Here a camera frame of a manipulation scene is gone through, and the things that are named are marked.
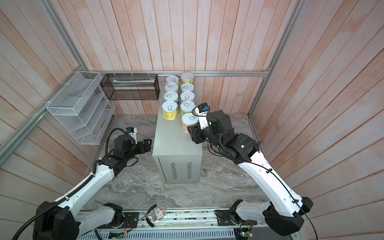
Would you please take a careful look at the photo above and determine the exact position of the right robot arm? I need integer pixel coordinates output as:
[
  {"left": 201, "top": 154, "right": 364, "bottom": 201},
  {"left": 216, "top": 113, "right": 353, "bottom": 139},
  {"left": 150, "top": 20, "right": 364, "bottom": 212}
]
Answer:
[{"left": 188, "top": 104, "right": 313, "bottom": 236}]

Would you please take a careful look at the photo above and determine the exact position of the black mesh wall basket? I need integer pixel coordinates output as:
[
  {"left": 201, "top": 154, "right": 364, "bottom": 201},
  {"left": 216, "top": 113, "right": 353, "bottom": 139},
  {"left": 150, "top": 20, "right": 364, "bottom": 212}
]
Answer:
[{"left": 100, "top": 73, "right": 160, "bottom": 101}]

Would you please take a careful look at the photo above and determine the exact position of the grey metal cabinet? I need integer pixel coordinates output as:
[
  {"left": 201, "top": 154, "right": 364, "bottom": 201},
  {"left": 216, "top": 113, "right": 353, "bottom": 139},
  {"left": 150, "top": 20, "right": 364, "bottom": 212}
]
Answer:
[{"left": 153, "top": 82, "right": 203, "bottom": 184}]

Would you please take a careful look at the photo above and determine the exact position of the orange yellow label can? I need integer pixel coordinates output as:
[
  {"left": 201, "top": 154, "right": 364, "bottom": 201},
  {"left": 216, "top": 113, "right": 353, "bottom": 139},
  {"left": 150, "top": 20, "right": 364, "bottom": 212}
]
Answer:
[{"left": 181, "top": 72, "right": 195, "bottom": 85}]

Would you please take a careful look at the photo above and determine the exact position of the green label can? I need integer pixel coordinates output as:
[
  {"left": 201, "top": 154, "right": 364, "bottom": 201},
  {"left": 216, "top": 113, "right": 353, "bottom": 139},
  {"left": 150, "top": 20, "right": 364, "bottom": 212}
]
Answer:
[{"left": 180, "top": 101, "right": 196, "bottom": 116}]

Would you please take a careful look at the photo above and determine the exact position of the teal label can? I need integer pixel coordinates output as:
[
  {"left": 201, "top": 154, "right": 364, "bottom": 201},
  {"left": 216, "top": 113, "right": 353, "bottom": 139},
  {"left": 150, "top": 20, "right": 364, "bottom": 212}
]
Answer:
[{"left": 181, "top": 83, "right": 195, "bottom": 93}]

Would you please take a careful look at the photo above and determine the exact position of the light pink label can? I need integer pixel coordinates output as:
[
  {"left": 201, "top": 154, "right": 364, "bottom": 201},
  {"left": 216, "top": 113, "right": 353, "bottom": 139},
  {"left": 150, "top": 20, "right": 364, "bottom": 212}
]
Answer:
[{"left": 180, "top": 91, "right": 195, "bottom": 103}]

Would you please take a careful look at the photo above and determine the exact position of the brown label can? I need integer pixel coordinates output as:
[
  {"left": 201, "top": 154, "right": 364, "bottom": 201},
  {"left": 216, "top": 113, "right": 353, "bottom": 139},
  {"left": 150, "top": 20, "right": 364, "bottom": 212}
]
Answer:
[{"left": 182, "top": 113, "right": 199, "bottom": 134}]

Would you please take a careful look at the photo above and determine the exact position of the blue label can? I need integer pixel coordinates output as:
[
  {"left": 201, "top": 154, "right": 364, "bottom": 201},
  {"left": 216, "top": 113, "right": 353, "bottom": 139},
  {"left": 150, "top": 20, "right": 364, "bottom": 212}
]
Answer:
[{"left": 164, "top": 91, "right": 179, "bottom": 103}]

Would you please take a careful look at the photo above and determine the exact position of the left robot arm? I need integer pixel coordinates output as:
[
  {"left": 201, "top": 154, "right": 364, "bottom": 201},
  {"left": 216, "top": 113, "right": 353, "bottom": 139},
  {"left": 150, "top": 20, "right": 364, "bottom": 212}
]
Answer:
[{"left": 13, "top": 134, "right": 152, "bottom": 240}]

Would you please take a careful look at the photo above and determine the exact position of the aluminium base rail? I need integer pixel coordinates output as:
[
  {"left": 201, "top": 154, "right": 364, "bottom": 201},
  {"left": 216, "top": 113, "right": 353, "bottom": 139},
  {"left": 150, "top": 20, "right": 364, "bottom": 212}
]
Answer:
[{"left": 50, "top": 206, "right": 301, "bottom": 240}]

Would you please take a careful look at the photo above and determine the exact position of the white wire mesh shelf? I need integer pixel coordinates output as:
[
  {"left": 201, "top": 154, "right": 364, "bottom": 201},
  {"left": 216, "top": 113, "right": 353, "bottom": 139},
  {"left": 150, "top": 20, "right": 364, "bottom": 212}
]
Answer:
[{"left": 47, "top": 72, "right": 115, "bottom": 145}]

